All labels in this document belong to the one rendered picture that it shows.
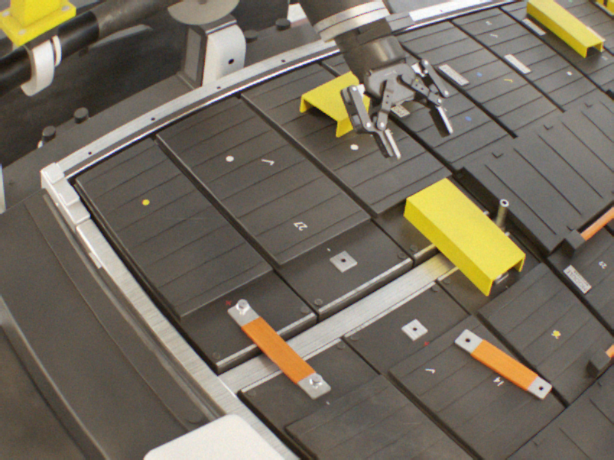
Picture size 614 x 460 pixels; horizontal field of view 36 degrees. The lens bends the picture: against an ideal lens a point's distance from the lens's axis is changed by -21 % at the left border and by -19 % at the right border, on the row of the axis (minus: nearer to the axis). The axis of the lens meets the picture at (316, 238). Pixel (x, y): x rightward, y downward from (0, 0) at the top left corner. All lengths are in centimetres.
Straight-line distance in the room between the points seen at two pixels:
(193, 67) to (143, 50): 46
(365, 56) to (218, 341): 38
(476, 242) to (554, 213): 16
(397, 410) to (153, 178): 45
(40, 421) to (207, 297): 31
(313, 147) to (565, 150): 38
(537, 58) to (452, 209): 47
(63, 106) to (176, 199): 85
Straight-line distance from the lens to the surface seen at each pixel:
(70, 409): 107
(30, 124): 218
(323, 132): 149
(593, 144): 161
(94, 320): 113
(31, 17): 102
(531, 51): 178
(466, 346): 127
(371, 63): 134
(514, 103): 163
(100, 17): 110
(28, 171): 165
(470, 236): 136
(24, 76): 106
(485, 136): 154
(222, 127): 149
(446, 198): 140
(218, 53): 167
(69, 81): 215
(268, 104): 153
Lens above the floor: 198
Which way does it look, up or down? 46 degrees down
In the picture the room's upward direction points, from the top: 7 degrees clockwise
